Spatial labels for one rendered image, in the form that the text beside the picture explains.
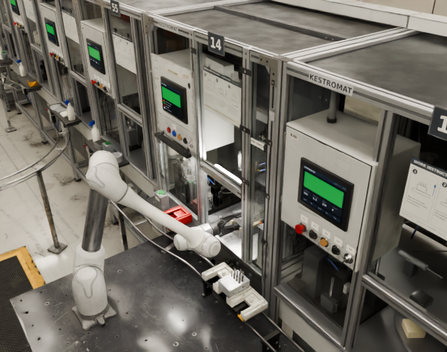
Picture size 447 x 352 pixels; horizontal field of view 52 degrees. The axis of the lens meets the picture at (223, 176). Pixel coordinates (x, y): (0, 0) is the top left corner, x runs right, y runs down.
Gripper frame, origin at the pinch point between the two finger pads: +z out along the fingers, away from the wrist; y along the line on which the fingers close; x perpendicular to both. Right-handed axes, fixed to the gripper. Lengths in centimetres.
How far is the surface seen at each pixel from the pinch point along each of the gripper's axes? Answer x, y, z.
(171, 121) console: 45, 47, -17
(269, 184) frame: -39, 46, -15
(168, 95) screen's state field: 42, 64, -20
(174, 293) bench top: 1, -35, -43
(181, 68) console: 31, 81, -18
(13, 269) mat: 162, -105, -101
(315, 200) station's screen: -68, 55, -19
